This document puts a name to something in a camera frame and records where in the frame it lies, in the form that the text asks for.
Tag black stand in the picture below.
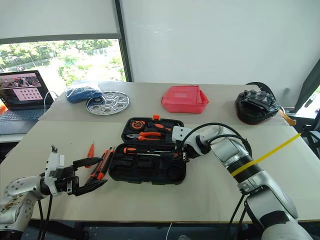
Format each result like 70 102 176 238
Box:
291 57 320 161

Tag yellow zip tie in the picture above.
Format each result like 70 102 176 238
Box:
230 133 302 177

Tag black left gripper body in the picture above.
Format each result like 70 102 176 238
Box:
54 166 81 197

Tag orange handled screwdriver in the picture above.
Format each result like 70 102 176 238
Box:
122 147 162 157

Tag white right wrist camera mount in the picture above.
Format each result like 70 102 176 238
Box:
171 125 195 146

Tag blue item in plastic bag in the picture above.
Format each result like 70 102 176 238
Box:
64 84 104 104

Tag orange strap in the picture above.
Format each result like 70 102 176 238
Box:
279 109 297 127

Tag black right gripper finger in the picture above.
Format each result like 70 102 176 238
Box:
162 151 181 161

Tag white roller blind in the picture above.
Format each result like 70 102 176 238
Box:
0 0 122 45

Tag black plastic tool case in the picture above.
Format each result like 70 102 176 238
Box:
108 117 187 186

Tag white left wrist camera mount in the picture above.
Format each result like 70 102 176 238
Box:
44 144 66 181

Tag black orange utility knife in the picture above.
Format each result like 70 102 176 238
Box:
88 146 116 181

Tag black orange handled tool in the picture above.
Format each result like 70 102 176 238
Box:
146 121 173 134

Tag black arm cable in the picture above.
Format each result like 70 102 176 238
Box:
178 122 253 161
36 193 54 240

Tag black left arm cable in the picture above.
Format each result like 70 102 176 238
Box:
36 193 54 240

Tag black orange tape measure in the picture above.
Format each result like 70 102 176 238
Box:
131 119 146 131

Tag round perforated metal plate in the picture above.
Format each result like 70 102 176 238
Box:
85 90 131 116

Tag white laptop cable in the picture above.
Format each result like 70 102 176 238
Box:
43 90 59 111

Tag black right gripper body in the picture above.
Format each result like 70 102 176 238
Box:
175 141 201 161

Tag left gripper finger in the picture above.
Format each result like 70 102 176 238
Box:
73 179 109 197
72 157 104 169

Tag black crumpled bag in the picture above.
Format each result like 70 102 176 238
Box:
234 81 281 125

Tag dark window frame post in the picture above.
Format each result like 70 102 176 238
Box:
114 0 134 83

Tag orange handled pliers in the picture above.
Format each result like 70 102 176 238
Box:
126 131 163 142

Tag orange test pen screwdriver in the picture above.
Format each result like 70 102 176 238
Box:
85 143 96 169

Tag open laptop computer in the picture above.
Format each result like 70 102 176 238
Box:
0 70 55 136

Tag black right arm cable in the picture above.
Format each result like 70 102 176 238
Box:
178 122 253 161

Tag red fabric pouch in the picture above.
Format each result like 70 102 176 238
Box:
160 84 210 115

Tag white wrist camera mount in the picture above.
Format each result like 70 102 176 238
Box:
44 144 66 181
171 125 195 146

